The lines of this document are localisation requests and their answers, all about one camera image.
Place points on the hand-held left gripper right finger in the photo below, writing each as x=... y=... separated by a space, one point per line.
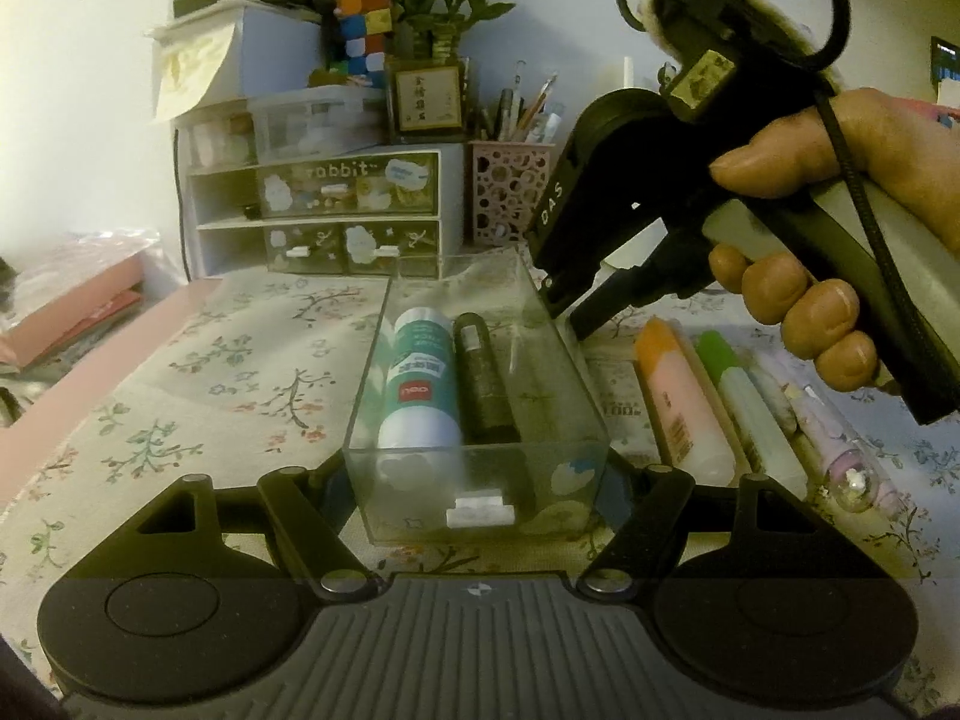
x=645 y=521

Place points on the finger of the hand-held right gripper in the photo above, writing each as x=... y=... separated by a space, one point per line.
x=622 y=292

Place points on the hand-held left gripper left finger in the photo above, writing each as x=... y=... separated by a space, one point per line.
x=300 y=521

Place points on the clear plastic drawer box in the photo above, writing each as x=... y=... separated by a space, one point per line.
x=547 y=390

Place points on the green-capped white marker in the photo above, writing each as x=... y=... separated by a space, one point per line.
x=739 y=397

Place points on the person's right hand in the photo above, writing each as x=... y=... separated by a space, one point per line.
x=892 y=135

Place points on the pink perforated pen basket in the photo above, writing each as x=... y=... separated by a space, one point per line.
x=506 y=187

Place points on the bunch of pens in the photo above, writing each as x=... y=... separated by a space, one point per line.
x=525 y=109

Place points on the black digital timer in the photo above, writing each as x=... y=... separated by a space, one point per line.
x=619 y=401

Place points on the black tube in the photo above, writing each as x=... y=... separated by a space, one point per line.
x=484 y=382

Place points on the white floral pen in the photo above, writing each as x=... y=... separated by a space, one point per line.
x=772 y=382

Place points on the white teal glue stick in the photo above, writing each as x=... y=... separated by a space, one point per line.
x=420 y=382

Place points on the labelled square plant pot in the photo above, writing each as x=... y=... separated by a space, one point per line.
x=426 y=97

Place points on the lavender floral pen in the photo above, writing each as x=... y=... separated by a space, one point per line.
x=847 y=450

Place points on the green bamboo plant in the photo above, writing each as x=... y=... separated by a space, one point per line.
x=442 y=0

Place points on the white drawer organizer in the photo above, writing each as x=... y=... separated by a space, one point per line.
x=330 y=187

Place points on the colourful puzzle cube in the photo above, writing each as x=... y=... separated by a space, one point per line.
x=364 y=26

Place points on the small clear drawer unit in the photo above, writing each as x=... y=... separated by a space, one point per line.
x=315 y=120

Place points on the pink flat box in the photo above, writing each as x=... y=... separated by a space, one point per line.
x=67 y=315

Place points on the clear plastic wrap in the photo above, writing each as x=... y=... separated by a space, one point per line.
x=90 y=255

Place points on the white storage box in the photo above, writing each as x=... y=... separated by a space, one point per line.
x=270 y=45

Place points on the hanging paper sheet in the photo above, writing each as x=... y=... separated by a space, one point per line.
x=187 y=67

